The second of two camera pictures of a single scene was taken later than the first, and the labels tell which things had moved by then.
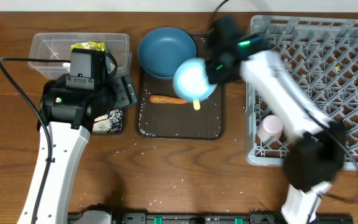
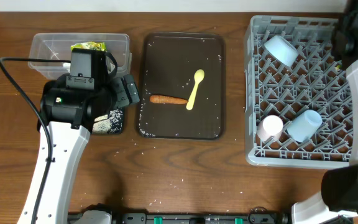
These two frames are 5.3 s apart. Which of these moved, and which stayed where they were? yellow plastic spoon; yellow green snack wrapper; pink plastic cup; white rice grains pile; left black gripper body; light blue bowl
Moved: light blue bowl; yellow plastic spoon
Stayed: white rice grains pile; left black gripper body; pink plastic cup; yellow green snack wrapper
